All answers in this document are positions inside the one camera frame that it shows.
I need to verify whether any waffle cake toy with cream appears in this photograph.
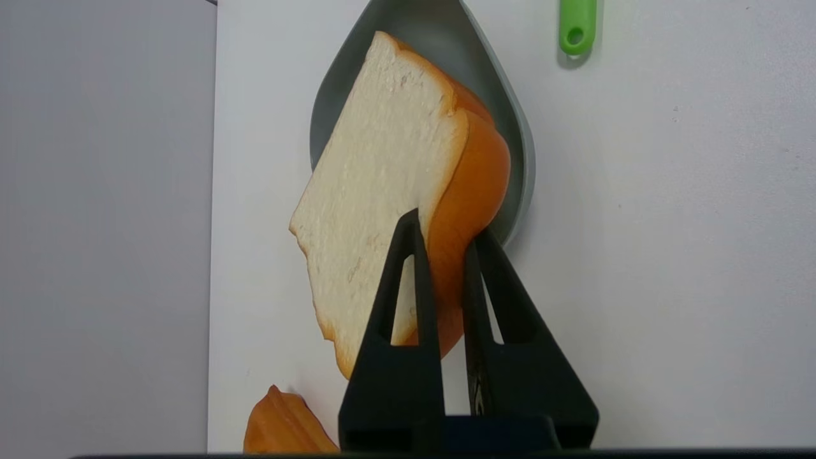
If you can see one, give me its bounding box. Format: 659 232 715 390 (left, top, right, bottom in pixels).
243 384 340 455

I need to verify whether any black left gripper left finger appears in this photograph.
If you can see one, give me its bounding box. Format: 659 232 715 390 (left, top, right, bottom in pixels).
338 208 446 452

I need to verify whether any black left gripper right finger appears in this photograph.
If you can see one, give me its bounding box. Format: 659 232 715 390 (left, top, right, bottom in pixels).
463 228 600 449

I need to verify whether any grey square dish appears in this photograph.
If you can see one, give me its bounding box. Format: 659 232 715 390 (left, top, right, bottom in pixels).
309 0 536 247

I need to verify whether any yellow pasta spoon green handle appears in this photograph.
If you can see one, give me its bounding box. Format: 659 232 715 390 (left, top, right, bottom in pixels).
558 0 599 57

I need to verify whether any toy bread slice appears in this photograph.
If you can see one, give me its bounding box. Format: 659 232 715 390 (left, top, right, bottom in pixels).
289 31 512 381

